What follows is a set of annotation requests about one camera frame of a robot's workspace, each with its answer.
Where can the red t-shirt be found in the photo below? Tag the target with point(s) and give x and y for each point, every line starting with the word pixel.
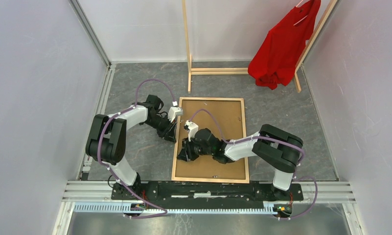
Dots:
pixel 275 61

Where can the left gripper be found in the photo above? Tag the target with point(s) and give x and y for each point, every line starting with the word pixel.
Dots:
pixel 169 132

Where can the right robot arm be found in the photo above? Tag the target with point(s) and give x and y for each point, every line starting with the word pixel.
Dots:
pixel 280 149

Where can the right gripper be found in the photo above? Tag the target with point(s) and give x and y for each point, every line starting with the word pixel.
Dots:
pixel 185 153

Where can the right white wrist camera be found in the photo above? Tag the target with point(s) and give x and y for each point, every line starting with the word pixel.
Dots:
pixel 191 128

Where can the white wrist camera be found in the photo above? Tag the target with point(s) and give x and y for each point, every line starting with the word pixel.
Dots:
pixel 191 128
pixel 174 112

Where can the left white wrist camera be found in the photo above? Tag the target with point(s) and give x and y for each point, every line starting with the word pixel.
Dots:
pixel 174 112

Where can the aluminium rail frame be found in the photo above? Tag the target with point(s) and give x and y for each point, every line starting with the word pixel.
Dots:
pixel 102 196

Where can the wooden picture frame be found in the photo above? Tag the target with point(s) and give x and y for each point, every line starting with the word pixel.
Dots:
pixel 246 146

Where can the brown backing board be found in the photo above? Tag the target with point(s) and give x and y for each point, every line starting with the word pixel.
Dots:
pixel 215 129

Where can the white clothes hanger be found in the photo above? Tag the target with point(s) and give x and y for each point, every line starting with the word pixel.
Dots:
pixel 304 8

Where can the wooden clothes rack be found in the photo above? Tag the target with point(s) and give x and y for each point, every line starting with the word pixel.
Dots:
pixel 244 71

